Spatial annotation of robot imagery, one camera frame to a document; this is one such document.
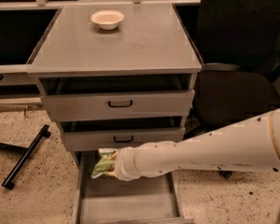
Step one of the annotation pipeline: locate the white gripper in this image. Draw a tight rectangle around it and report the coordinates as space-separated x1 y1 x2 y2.
105 147 140 181

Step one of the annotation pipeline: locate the green jalapeno chip bag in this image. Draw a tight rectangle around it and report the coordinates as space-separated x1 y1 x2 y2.
91 148 117 178

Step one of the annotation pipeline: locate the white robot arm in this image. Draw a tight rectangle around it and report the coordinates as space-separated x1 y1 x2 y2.
112 109 280 181

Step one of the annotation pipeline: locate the grey middle drawer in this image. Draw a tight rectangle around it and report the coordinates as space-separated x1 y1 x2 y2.
59 117 185 151

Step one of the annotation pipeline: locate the grey open bottom drawer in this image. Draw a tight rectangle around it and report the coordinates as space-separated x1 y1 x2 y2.
73 151 195 224

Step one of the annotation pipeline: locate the grey top drawer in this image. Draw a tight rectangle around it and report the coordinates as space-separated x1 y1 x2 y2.
40 75 194 122

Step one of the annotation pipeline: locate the grey drawer cabinet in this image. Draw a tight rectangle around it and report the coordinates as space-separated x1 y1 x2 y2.
28 3 201 224

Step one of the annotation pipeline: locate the white bowl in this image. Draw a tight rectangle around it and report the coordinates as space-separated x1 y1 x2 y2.
91 10 124 31

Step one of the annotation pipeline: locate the black office chair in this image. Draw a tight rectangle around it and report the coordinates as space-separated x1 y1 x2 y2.
182 0 280 179

